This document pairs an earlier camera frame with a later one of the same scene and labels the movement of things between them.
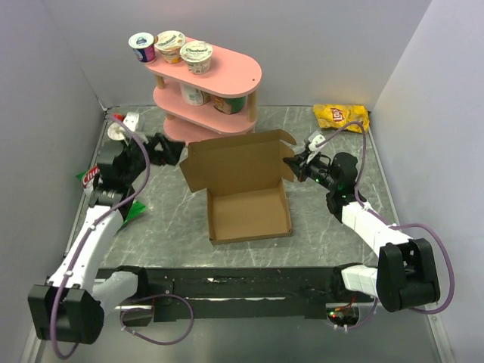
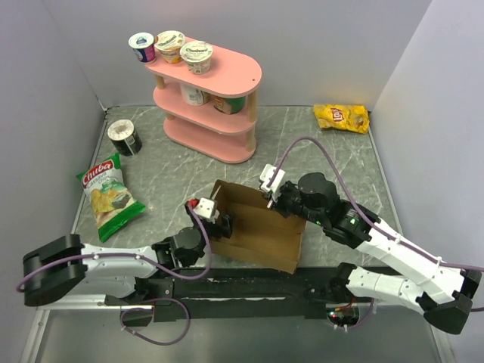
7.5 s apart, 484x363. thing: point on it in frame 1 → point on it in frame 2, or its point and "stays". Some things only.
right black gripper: (299, 165) → (276, 203)
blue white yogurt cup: (144, 47) stays
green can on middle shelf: (230, 105) stays
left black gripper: (170, 152) → (224, 229)
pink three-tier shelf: (218, 103) stays
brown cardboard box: (245, 178) → (259, 234)
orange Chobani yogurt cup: (169, 44) stays
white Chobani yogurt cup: (197, 55) stays
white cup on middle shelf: (193, 95) stays
